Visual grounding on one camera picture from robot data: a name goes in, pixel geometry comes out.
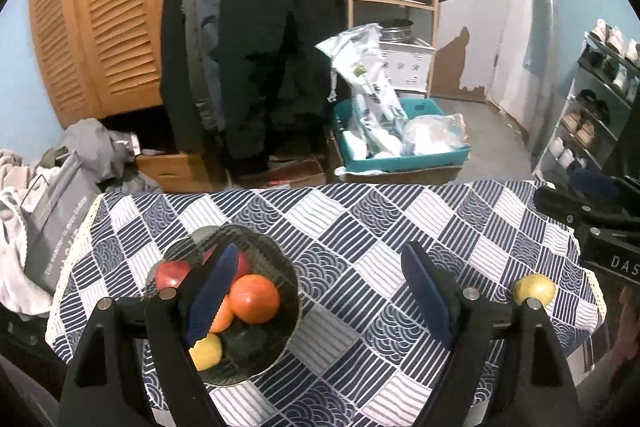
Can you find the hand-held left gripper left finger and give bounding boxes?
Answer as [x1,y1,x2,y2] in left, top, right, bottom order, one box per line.
[59,243,240,427]

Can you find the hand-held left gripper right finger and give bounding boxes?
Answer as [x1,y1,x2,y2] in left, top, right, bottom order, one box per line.
[400,241,581,427]

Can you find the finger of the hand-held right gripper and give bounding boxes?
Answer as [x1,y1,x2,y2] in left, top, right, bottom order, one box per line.
[534,185,603,232]
[569,169,640,214]

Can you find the orange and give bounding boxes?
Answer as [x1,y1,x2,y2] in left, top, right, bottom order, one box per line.
[209,294,237,334]

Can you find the ribbed glass plate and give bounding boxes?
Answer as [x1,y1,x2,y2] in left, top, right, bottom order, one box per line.
[147,224,302,389]

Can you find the yellow green apple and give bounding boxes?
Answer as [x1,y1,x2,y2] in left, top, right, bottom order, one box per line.
[512,273,557,306]

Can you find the shoe rack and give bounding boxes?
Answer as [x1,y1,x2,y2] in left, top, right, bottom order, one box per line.
[534,18,640,188]

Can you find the wooden drawer box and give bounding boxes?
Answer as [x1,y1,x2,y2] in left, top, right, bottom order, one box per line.
[134,151,217,194]

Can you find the teal plastic bin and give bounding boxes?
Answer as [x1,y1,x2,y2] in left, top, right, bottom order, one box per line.
[331,97,473,175]

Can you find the flat cardboard box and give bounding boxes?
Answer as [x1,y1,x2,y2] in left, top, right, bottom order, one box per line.
[224,156,327,188]

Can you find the clear plastic bag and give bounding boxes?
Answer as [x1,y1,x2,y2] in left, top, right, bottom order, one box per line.
[401,112,469,156]

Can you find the grey printed tote bag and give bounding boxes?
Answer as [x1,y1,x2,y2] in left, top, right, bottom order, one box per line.
[22,151,102,294]

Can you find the grey jacket pile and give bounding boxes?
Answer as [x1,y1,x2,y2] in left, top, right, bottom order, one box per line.
[59,118,162,194]

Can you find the white printed box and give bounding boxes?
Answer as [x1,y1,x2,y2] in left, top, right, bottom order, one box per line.
[379,37,437,98]

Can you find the white printed plastic bag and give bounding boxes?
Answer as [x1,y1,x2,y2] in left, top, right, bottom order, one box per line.
[315,23,405,158]

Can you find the wooden shelf rack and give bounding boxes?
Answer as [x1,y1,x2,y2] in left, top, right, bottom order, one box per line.
[339,0,442,98]

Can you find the metal pot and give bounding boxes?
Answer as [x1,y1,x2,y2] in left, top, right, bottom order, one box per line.
[379,19,416,44]

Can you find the hanging black coats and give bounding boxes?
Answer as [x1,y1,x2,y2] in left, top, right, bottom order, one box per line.
[159,0,347,174]

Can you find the hanging grey jacket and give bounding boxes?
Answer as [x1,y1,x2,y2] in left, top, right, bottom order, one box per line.
[181,0,227,134]

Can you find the wooden louvred cabinet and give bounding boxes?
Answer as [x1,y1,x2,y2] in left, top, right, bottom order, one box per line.
[27,0,202,128]

